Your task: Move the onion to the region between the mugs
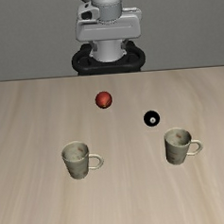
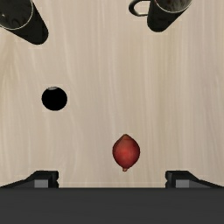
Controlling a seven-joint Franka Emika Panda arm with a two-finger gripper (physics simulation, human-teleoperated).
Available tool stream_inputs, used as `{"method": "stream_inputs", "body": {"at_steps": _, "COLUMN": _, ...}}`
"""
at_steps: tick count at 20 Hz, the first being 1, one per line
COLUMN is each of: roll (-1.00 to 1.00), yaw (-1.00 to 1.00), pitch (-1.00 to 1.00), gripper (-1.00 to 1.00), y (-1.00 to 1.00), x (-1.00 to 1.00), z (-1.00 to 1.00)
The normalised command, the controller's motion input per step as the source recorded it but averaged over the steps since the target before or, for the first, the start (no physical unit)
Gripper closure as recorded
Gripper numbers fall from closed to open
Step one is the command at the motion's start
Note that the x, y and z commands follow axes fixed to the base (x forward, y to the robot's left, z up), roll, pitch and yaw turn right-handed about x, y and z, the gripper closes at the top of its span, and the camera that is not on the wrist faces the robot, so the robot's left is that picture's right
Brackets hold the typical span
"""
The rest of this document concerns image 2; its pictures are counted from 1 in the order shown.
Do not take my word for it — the red onion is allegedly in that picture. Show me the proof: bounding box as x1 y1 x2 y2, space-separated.
112 133 141 172

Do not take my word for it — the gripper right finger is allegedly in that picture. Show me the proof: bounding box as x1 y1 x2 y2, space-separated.
164 170 224 189

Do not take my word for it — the black mug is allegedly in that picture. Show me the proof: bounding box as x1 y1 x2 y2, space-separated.
128 0 194 33
0 0 50 46

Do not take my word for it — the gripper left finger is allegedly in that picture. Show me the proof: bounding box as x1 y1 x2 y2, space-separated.
0 170 60 189

